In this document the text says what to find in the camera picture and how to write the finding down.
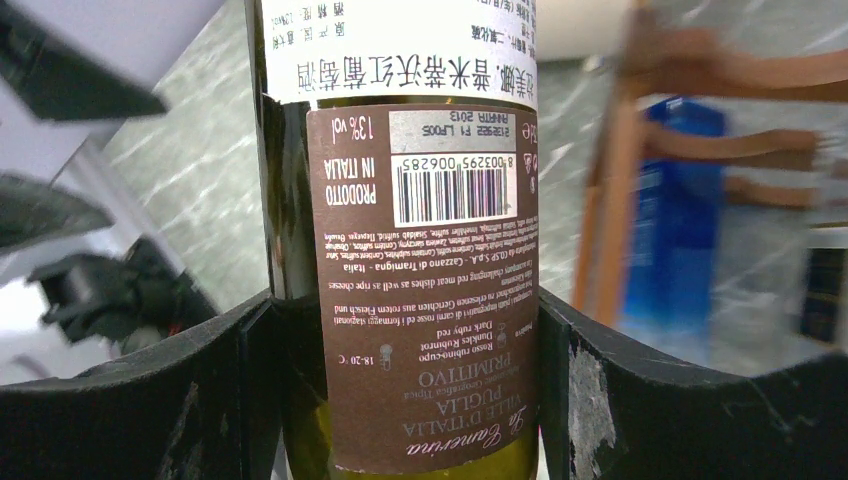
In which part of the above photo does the green wine bottle brown label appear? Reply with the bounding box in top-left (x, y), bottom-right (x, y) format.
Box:
top-left (245, 1), bottom-right (539, 479)

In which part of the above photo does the brown wooden wine rack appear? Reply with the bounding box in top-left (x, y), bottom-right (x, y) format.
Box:
top-left (571, 1), bottom-right (847, 326)

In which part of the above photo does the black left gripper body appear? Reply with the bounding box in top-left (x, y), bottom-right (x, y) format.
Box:
top-left (26, 236), bottom-right (218, 346)

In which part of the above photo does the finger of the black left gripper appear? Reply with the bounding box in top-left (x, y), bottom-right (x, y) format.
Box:
top-left (1, 173), bottom-right (114, 255)
top-left (1, 1), bottom-right (168, 122)

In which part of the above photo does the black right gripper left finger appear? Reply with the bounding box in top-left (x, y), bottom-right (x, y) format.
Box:
top-left (1, 293), bottom-right (275, 479)

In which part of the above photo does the blue bottle in rack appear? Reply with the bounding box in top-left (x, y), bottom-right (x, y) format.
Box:
top-left (619, 95), bottom-right (730, 339)

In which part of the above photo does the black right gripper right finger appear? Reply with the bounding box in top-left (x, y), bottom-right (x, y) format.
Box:
top-left (538, 291), bottom-right (847, 479)

